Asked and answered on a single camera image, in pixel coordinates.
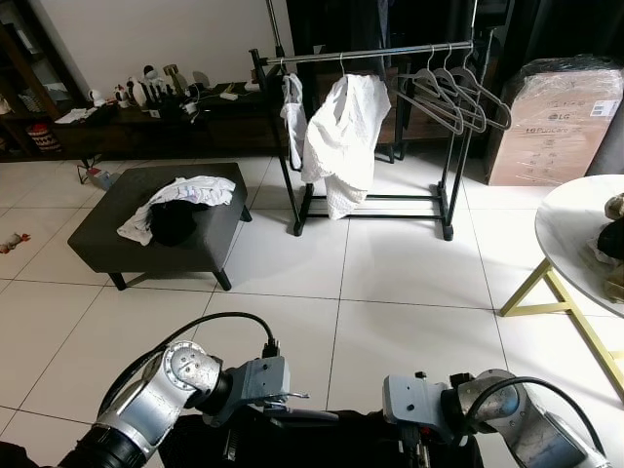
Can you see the white black-faced robot figure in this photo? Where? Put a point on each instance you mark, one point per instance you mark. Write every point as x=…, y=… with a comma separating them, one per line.
x=152, y=71

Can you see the black metal clothes rack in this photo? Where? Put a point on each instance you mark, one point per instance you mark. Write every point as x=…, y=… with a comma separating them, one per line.
x=390, y=52

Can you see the dark grey ottoman bench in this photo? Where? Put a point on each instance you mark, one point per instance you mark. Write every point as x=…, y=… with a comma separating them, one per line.
x=210, y=229

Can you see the white paper sheets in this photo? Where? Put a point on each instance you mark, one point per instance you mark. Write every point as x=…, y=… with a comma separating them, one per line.
x=76, y=115

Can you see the wrapped brown cardboard box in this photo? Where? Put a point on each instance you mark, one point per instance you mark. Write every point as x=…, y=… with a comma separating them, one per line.
x=556, y=127

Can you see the black crumpled garment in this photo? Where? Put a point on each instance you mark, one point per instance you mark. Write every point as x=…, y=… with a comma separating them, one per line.
x=614, y=239

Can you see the red white floor toy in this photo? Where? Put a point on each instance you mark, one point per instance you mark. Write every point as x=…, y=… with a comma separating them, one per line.
x=12, y=243

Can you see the small white round camera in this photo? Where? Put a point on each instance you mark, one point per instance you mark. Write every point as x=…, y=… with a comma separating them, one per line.
x=97, y=98

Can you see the beige crumpled garment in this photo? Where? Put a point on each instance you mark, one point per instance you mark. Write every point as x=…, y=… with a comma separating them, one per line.
x=616, y=207
x=616, y=283

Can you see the white power strip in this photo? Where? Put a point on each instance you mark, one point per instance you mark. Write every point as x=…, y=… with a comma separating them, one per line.
x=230, y=95

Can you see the dark wooden low console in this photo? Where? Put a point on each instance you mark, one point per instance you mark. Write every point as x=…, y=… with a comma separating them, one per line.
x=156, y=136

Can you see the dark wooden bookshelf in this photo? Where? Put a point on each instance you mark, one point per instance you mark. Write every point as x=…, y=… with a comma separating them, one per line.
x=19, y=58

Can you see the red white woven basket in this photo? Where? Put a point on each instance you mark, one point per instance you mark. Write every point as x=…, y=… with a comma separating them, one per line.
x=42, y=138

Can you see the white egg-shaped robot toy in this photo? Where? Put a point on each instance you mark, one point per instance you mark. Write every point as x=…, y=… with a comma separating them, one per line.
x=138, y=94

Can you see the gold table lamp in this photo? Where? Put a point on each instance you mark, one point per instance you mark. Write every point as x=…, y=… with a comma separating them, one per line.
x=174, y=71

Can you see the black garment with blue label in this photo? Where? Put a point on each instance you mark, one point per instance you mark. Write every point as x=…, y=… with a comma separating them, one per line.
x=174, y=224

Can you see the grey plastic clothes hanger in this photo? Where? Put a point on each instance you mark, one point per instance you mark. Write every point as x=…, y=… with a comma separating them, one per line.
x=456, y=125
x=479, y=121
x=312, y=414
x=503, y=117

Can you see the white charger adapter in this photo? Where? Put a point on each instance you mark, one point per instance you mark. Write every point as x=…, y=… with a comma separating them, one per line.
x=191, y=105

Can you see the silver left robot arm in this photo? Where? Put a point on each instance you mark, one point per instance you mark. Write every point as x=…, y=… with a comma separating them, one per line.
x=146, y=409

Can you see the white printed garment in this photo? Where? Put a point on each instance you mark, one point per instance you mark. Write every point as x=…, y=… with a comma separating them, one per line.
x=200, y=190

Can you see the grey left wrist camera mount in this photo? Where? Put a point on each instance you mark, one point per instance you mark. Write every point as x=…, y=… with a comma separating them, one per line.
x=255, y=380

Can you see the round white gold-legged table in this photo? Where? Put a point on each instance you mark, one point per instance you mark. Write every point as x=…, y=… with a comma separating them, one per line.
x=575, y=219

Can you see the large black garment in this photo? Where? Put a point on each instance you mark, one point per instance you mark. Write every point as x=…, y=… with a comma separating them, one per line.
x=351, y=444

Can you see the small white top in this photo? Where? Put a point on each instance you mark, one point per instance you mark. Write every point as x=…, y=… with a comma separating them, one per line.
x=292, y=117

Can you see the white quilted shirt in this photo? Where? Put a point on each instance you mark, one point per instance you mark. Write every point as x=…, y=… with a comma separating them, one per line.
x=341, y=136

